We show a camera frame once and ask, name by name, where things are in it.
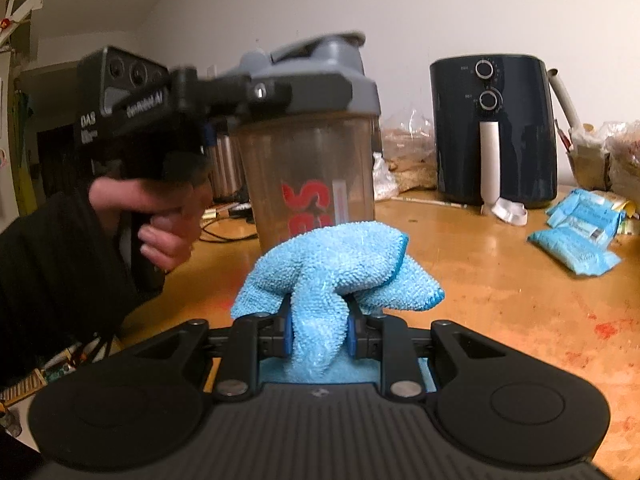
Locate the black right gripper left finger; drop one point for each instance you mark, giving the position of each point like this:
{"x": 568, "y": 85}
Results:
{"x": 251, "y": 339}

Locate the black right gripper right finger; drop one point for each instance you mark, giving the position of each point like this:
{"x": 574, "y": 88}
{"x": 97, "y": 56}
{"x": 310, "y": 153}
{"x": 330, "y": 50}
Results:
{"x": 397, "y": 348}

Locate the light blue microfibre cloth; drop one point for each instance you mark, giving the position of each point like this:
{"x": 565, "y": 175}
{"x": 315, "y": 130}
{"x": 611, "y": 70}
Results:
{"x": 317, "y": 271}

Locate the grey lidded shaker bottle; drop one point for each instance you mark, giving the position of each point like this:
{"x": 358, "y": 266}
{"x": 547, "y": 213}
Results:
{"x": 306, "y": 138}

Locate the black sleeved left forearm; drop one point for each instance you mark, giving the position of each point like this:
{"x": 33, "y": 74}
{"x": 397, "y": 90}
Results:
{"x": 63, "y": 280}

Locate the person left hand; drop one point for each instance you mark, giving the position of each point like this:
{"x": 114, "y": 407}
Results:
{"x": 174, "y": 211}

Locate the clear plastic bag left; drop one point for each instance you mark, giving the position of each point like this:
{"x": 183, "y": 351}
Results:
{"x": 404, "y": 154}

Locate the blue wet wipes pack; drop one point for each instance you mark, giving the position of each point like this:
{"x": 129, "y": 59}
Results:
{"x": 578, "y": 254}

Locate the black air fryer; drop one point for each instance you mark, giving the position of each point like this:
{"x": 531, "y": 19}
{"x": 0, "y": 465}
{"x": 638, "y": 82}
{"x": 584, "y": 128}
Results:
{"x": 494, "y": 129}

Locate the clear plastic food bags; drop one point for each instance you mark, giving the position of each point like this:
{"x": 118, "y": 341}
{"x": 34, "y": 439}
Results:
{"x": 607, "y": 158}

